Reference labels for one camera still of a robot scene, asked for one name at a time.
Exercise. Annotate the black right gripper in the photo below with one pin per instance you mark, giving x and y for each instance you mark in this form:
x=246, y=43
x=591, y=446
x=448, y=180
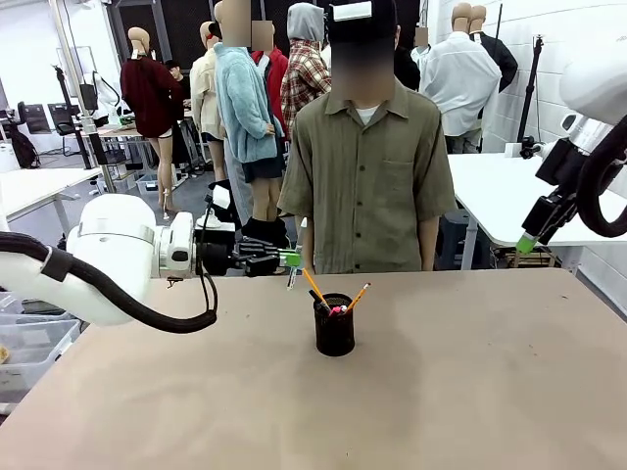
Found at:
x=563, y=164

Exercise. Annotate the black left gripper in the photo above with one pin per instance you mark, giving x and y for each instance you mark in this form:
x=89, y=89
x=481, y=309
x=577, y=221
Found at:
x=215, y=257

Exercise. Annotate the white grey multicolour pen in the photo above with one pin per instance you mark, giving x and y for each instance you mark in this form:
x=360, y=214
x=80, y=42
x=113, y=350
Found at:
x=292, y=279

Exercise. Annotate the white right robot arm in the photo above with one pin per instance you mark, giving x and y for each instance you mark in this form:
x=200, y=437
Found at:
x=593, y=88

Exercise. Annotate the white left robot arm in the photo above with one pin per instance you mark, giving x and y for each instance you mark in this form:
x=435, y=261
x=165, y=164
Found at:
x=112, y=230

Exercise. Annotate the person's right forearm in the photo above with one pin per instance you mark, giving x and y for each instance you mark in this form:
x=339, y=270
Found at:
x=308, y=249

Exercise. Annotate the person's left forearm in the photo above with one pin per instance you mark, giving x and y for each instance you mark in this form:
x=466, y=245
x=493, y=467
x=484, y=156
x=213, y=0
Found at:
x=429, y=245

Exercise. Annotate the black pen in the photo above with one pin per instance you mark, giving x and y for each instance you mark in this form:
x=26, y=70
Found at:
x=318, y=299

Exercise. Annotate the pink pen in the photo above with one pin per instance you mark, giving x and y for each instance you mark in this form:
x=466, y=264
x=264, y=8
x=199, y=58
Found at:
x=337, y=310

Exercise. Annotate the black mesh pen holder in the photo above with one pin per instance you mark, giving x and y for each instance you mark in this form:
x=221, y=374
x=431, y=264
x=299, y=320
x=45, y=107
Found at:
x=335, y=333

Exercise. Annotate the wooden pallet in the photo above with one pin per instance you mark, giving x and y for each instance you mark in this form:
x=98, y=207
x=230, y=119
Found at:
x=534, y=257

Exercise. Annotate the orange pencil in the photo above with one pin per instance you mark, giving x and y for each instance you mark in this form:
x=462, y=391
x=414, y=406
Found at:
x=313, y=286
x=358, y=295

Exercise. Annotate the white work table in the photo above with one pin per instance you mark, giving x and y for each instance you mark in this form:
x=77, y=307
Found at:
x=490, y=196
x=39, y=188

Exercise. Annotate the black stool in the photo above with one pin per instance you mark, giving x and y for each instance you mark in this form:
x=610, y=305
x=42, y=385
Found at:
x=460, y=240

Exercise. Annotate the person in olive shirt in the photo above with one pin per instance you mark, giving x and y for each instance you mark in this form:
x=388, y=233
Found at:
x=367, y=196

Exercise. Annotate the black tripod stand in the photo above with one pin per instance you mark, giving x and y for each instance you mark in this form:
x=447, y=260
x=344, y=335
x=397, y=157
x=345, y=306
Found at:
x=531, y=88

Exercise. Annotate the mannequin in blue fleece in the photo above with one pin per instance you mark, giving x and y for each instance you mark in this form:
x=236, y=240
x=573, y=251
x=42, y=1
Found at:
x=240, y=108

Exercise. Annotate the mannequin in white shirt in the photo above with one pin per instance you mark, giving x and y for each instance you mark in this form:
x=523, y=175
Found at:
x=460, y=83

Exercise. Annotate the mannequin in black jacket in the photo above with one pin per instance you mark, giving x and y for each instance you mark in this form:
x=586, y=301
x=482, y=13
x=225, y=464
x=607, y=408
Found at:
x=499, y=59

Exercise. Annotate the mannequin in beige shirt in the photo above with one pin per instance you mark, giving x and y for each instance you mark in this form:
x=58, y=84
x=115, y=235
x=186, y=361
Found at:
x=203, y=98

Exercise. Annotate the mannequin in red hoodie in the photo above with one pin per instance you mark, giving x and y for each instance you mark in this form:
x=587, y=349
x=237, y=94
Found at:
x=278, y=73

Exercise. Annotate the background person in black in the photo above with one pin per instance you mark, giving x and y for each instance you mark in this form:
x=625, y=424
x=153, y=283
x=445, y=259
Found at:
x=180, y=88

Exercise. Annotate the mannequin in plaid shirt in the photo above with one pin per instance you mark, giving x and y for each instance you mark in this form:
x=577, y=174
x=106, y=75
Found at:
x=306, y=73

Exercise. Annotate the mannequin in maroon shirt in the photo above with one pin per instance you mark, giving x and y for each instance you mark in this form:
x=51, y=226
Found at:
x=147, y=98

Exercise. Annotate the black office chair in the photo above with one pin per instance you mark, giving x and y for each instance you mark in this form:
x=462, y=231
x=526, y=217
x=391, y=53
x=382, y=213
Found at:
x=66, y=122

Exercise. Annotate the metal pillar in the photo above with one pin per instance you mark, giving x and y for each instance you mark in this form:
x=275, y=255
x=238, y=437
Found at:
x=83, y=98

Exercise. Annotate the black cap white label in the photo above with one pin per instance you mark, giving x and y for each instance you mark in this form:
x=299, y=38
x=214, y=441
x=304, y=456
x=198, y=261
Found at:
x=362, y=32

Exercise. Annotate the clear plastic storage bin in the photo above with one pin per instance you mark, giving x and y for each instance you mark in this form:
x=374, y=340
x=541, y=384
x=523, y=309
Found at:
x=29, y=343

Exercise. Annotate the white black wrist camera mount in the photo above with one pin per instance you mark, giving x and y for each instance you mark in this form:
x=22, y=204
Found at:
x=220, y=201

